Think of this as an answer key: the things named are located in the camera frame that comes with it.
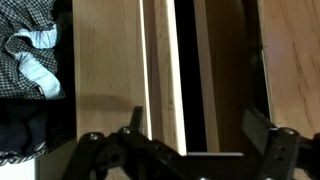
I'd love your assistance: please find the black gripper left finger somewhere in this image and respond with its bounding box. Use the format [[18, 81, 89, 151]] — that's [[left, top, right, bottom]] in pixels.
[[62, 106, 182, 180]]

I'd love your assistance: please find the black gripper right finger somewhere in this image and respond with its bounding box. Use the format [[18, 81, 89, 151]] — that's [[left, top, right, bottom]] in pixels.
[[242, 108, 320, 180]]

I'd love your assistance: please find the wooden drawer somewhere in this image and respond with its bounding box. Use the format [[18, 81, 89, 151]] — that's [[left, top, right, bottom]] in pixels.
[[34, 0, 153, 180], [142, 0, 220, 155]]

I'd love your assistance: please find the dark clothes pile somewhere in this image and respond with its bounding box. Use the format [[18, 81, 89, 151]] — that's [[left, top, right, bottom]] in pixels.
[[0, 0, 76, 166]]

